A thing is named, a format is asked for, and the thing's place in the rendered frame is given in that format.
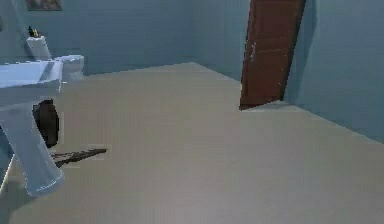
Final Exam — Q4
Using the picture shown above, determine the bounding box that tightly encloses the brown wooden door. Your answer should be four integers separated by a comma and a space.
238, 0, 307, 111

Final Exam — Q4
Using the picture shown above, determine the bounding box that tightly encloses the dark brown toilet brush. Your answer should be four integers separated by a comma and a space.
50, 148, 108, 168

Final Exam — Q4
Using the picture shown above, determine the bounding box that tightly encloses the white toilet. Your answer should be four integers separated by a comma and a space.
25, 35, 85, 83

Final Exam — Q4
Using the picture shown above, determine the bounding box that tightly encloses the dark brown bin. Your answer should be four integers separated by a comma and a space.
32, 98, 61, 149

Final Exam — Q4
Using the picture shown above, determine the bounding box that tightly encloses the black and yellow bottle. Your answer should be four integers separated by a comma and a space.
27, 25, 40, 39

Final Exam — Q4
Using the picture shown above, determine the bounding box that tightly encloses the white pedestal sink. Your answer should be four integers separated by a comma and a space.
0, 59, 66, 198

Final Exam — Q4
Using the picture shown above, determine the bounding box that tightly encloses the framed wall picture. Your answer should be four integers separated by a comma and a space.
25, 0, 63, 12

